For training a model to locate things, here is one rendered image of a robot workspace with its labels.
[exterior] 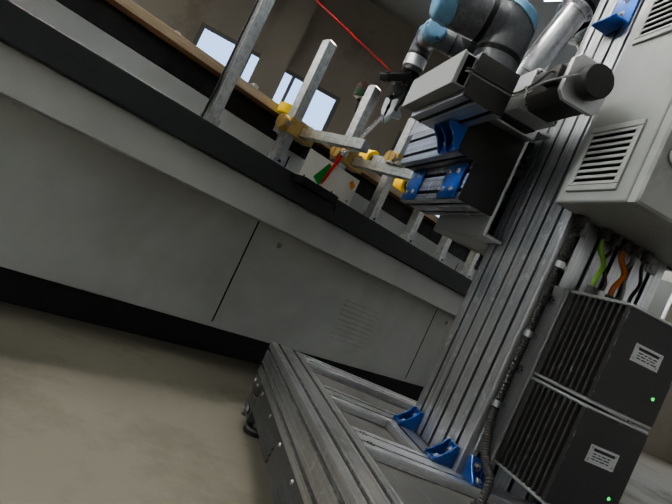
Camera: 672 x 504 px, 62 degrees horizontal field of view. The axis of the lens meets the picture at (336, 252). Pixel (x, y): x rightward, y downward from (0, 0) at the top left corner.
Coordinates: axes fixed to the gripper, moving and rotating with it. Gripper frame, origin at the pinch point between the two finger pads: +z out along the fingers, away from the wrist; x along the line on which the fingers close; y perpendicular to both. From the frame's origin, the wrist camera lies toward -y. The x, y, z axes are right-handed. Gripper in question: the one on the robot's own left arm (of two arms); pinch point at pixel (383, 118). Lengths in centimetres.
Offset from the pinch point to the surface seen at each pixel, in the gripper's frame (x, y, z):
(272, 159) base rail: 6.0, -30.0, 30.8
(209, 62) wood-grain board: 22, -54, 13
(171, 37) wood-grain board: 22, -68, 13
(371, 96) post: 6.1, -4.0, -5.7
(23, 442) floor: -47, -88, 101
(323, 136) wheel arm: -6.1, -25.3, 18.7
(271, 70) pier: 376, 177, -107
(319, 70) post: 6.1, -28.1, -1.0
